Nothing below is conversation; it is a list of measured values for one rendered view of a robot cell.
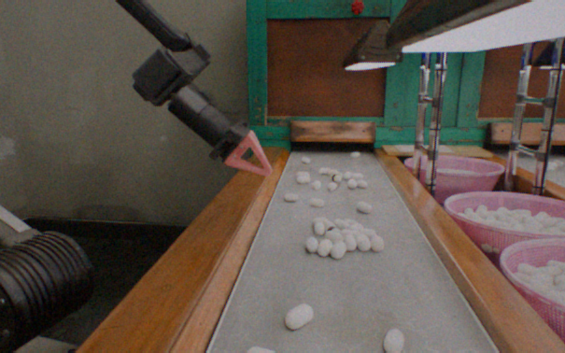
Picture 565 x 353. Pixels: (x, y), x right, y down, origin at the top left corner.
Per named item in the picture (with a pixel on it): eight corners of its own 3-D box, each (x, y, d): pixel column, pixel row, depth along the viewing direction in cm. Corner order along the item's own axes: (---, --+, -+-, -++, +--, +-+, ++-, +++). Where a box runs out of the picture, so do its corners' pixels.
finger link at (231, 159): (285, 154, 78) (246, 120, 77) (281, 162, 71) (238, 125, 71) (261, 180, 80) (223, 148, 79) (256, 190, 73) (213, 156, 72)
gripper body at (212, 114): (250, 126, 78) (218, 99, 77) (240, 134, 68) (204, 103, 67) (229, 152, 80) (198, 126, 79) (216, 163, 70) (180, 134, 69)
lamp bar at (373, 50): (356, 63, 74) (359, 18, 72) (342, 68, 134) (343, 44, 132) (403, 63, 73) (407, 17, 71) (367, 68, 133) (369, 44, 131)
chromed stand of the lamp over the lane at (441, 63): (354, 222, 102) (362, 26, 92) (349, 199, 122) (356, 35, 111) (435, 225, 101) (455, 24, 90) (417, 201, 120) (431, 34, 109)
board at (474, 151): (387, 155, 139) (387, 151, 139) (380, 148, 154) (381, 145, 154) (493, 157, 136) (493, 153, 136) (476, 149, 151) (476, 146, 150)
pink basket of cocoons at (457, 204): (510, 299, 68) (517, 243, 65) (414, 238, 93) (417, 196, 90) (637, 278, 75) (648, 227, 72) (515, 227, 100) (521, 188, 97)
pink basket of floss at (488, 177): (467, 215, 108) (471, 178, 106) (383, 192, 129) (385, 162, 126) (517, 197, 124) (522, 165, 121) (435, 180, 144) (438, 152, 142)
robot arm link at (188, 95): (158, 106, 70) (179, 79, 69) (171, 105, 77) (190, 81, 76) (191, 134, 71) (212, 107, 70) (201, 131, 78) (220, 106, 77)
